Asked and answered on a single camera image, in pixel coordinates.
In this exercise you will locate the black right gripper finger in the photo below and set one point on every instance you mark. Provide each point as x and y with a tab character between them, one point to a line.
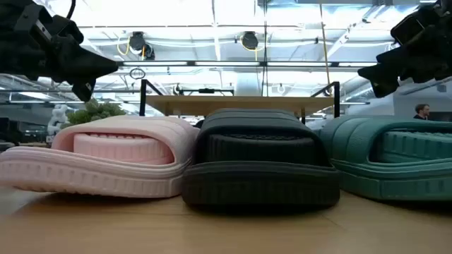
386	65
385	86

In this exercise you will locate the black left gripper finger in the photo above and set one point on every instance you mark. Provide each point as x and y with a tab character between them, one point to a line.
84	91
84	63

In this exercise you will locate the pink foam slide sandal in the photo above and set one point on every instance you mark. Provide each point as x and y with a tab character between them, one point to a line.
88	176

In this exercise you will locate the green foam slide sandal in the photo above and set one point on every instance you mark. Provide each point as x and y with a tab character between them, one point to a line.
395	176

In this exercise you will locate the black foam slide sandal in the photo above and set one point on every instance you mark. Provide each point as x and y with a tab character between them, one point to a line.
257	183

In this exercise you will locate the green potted plant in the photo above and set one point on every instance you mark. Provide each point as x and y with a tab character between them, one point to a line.
95	112

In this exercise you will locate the white robot figure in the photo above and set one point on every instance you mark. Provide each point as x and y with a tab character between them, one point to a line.
58	118

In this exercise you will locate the person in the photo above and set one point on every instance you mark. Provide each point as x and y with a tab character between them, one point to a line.
422	112

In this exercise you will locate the long ceiling light bar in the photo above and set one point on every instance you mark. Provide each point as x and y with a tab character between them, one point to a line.
226	63

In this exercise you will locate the black horizontal rail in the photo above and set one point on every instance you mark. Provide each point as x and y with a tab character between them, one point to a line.
208	91

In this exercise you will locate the wooden shelf with black frame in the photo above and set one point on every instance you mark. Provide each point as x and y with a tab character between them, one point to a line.
240	104

